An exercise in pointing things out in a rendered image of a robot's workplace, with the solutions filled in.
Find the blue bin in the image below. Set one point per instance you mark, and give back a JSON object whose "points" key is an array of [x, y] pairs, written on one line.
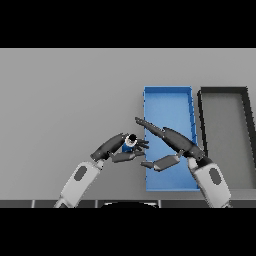
{"points": [[168, 110]]}

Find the blue pipe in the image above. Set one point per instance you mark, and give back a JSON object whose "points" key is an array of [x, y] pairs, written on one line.
{"points": [[130, 142]]}

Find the dark grey bin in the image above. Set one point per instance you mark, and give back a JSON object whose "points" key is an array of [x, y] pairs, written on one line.
{"points": [[226, 133]]}

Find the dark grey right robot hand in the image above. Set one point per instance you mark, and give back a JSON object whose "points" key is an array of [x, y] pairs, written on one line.
{"points": [[178, 141]]}

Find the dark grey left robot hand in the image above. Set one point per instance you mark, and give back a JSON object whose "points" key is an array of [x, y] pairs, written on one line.
{"points": [[109, 148]]}

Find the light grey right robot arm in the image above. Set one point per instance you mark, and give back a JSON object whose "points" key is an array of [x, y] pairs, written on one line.
{"points": [[210, 182]]}

